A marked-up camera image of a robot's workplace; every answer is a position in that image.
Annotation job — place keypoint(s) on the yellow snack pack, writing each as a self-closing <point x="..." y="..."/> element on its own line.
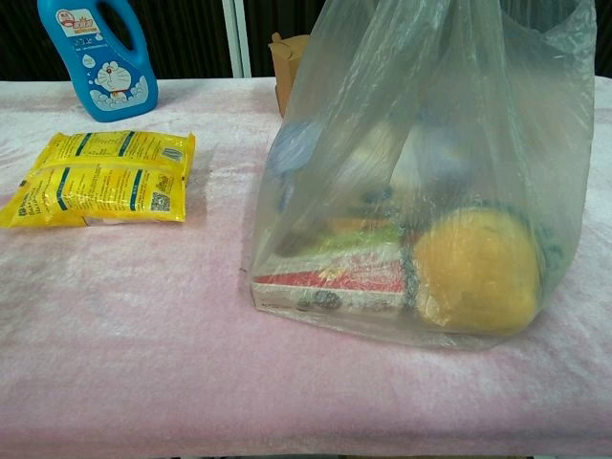
<point x="119" y="146"/>
<point x="95" y="196"/>

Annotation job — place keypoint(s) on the clear plastic bag with items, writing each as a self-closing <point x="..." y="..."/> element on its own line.
<point x="478" y="119"/>

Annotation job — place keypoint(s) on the white partition post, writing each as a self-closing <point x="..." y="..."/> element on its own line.
<point x="237" y="38"/>

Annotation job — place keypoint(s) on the green wrapper pack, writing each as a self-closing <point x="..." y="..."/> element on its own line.
<point x="358" y="239"/>

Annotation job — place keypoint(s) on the brown paper carton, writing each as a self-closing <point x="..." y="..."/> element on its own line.
<point x="287" y="67"/>

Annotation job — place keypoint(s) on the red and white box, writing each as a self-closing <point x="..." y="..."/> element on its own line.
<point x="334" y="289"/>

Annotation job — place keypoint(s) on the blue cartoon detergent bottle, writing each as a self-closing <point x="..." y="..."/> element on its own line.
<point x="119" y="91"/>

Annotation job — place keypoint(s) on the blue round lid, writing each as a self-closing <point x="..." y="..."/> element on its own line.
<point x="294" y="146"/>

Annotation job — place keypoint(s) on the yellow round fruit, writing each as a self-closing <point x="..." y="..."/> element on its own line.
<point x="478" y="272"/>

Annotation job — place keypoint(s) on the pink velvet tablecloth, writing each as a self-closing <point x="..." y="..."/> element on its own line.
<point x="143" y="358"/>

